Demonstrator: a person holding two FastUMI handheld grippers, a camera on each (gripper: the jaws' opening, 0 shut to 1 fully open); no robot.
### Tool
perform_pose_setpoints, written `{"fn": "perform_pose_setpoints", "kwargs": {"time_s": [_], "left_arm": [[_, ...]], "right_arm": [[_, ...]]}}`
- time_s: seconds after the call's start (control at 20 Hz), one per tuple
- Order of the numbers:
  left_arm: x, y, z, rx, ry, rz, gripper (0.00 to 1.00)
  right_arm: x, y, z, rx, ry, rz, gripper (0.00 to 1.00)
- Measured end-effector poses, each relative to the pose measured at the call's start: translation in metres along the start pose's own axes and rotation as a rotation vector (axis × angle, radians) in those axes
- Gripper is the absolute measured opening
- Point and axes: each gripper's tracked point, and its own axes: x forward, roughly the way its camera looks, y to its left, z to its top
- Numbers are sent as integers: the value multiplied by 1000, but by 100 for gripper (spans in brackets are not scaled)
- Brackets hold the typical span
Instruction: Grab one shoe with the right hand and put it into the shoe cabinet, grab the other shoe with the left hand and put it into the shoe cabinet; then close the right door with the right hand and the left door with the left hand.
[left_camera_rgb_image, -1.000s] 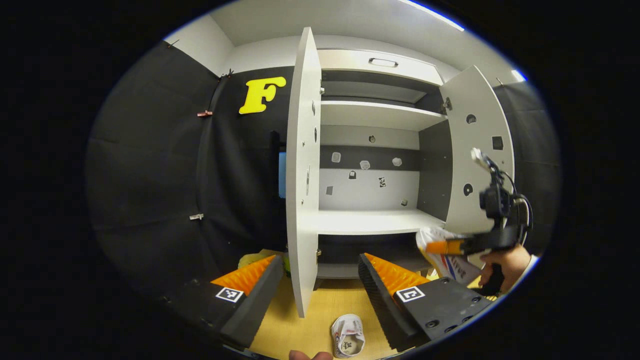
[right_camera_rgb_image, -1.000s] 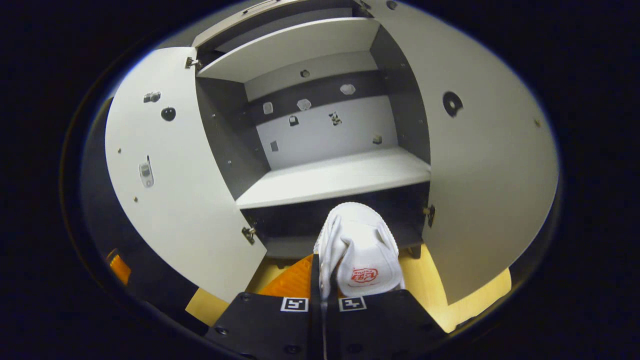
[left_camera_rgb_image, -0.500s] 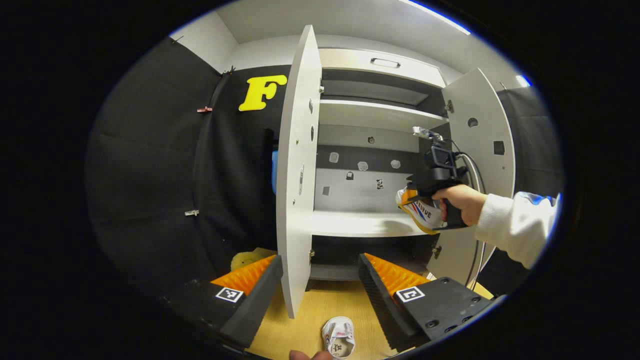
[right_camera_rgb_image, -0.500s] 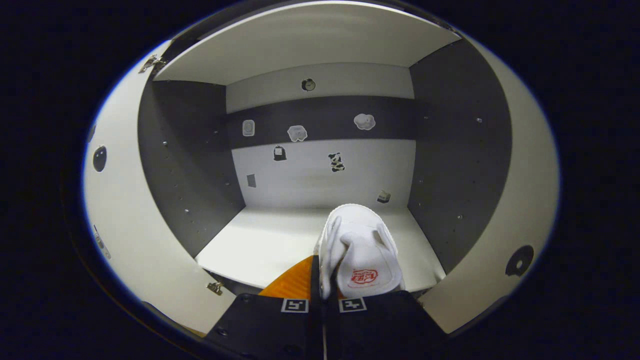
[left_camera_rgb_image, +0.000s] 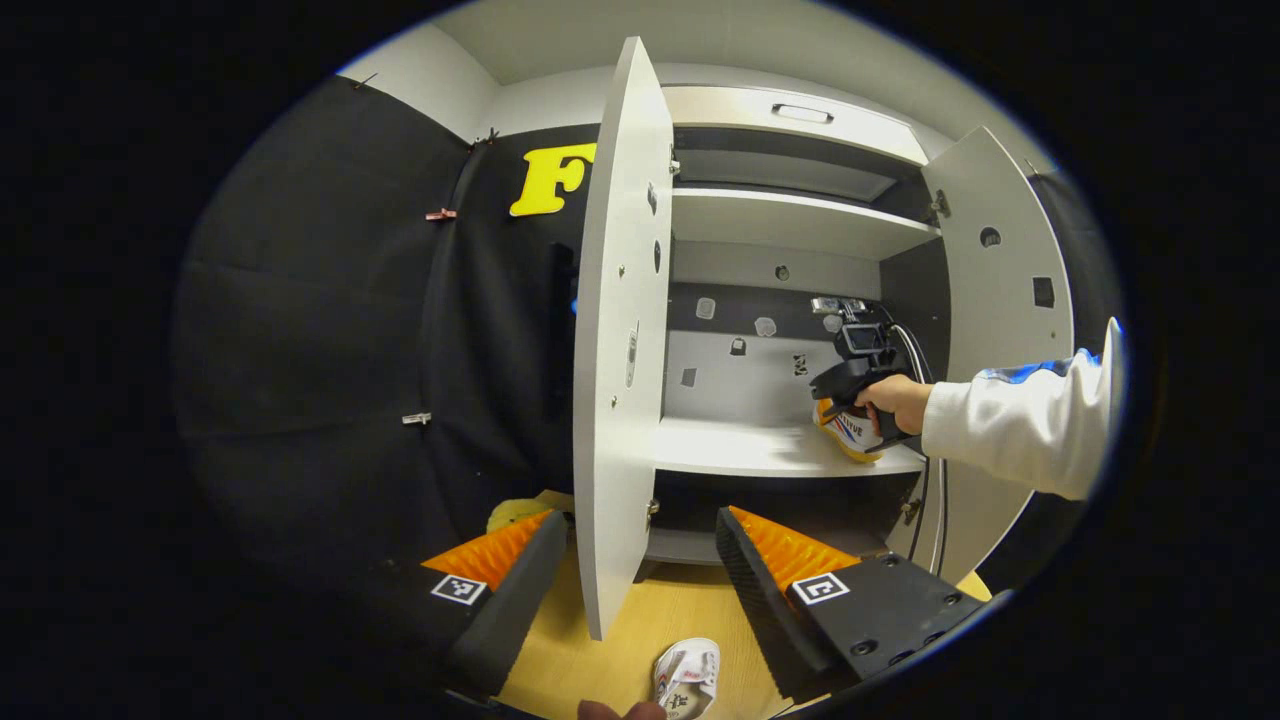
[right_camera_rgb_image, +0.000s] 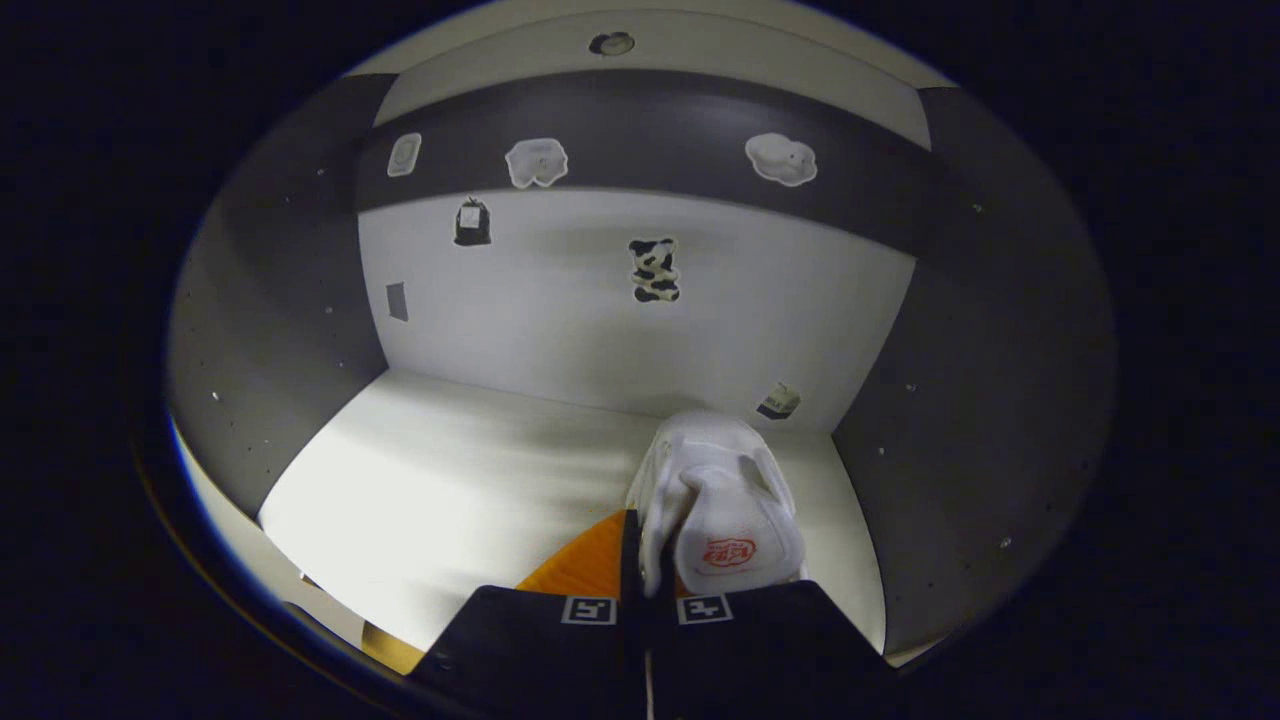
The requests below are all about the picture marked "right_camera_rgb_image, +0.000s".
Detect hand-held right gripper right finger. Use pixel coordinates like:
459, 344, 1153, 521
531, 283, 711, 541
650, 578, 901, 717

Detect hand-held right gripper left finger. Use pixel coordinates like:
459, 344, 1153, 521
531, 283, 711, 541
410, 508, 643, 719

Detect white canvas shoe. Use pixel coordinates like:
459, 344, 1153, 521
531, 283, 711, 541
628, 408, 809, 599

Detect white and grey shoe cabinet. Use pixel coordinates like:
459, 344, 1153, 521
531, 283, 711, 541
165, 0, 1119, 691

